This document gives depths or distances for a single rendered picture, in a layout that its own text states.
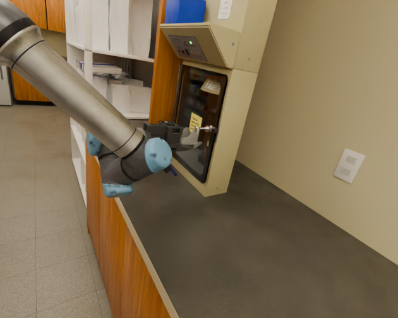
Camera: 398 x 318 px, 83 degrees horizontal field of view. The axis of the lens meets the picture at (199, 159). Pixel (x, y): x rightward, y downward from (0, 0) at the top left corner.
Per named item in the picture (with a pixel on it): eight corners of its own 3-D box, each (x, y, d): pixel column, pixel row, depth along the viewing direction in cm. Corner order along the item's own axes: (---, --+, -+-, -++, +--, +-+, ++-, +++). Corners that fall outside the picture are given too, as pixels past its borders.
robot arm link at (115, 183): (124, 188, 53) (116, 145, 55) (97, 200, 59) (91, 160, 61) (149, 187, 59) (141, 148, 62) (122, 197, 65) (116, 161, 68)
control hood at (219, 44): (182, 58, 93) (186, 31, 89) (234, 69, 69) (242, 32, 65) (156, 53, 86) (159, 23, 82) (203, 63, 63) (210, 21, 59)
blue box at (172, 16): (187, 30, 87) (191, 3, 83) (201, 31, 79) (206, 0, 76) (163, 24, 81) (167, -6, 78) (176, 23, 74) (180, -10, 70)
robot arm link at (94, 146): (88, 163, 62) (84, 134, 64) (128, 159, 69) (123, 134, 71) (92, 153, 56) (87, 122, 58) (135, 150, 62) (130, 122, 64)
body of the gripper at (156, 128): (186, 127, 71) (149, 127, 64) (182, 153, 74) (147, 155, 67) (174, 120, 77) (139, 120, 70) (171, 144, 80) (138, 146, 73)
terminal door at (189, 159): (170, 153, 108) (182, 64, 93) (205, 185, 86) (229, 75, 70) (168, 153, 108) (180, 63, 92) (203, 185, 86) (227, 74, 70)
